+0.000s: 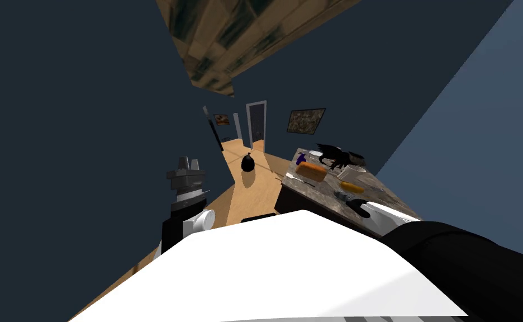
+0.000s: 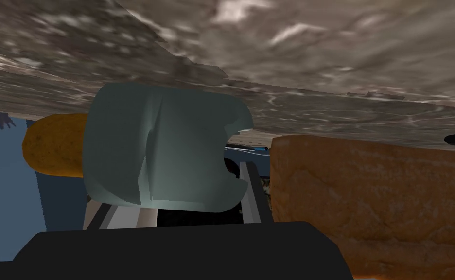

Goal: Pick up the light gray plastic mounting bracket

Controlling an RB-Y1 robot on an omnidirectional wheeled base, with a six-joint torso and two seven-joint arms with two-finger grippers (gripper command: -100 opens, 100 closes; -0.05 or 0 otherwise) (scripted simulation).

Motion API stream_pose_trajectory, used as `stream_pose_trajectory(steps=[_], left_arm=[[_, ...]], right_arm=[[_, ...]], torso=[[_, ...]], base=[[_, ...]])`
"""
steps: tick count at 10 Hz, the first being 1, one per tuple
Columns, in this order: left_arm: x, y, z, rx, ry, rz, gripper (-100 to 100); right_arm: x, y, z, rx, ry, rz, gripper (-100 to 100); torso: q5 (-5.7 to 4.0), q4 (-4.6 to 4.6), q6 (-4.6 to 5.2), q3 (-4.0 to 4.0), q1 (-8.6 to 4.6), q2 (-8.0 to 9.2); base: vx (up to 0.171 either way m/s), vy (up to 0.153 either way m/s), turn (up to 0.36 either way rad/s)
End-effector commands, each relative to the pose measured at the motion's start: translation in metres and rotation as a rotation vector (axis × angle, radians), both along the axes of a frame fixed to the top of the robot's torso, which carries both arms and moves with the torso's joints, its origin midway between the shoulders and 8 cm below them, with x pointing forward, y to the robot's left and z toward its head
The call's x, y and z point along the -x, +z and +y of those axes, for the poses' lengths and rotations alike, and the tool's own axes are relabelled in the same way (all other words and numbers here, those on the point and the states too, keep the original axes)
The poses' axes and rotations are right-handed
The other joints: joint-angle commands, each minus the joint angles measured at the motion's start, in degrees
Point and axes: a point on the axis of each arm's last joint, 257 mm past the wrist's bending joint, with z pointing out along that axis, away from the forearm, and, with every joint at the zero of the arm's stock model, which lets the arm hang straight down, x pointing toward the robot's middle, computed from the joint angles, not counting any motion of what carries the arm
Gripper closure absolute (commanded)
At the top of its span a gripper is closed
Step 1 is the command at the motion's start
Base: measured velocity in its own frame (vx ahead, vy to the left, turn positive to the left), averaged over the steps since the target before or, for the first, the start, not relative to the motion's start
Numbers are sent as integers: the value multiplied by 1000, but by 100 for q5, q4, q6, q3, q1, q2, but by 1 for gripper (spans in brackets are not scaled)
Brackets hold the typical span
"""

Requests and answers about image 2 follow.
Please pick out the orange-brown bread roll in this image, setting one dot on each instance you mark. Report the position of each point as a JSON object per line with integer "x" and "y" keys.
{"x": 54, "y": 146}

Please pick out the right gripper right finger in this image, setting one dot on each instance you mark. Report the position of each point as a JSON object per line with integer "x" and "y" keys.
{"x": 251, "y": 194}

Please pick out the grey-green mug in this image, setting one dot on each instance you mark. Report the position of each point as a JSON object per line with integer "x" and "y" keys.
{"x": 165, "y": 147}

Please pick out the brown bread loaf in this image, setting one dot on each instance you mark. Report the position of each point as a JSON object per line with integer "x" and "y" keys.
{"x": 375, "y": 202}

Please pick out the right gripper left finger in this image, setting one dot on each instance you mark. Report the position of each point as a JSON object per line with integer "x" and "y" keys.
{"x": 124, "y": 218}

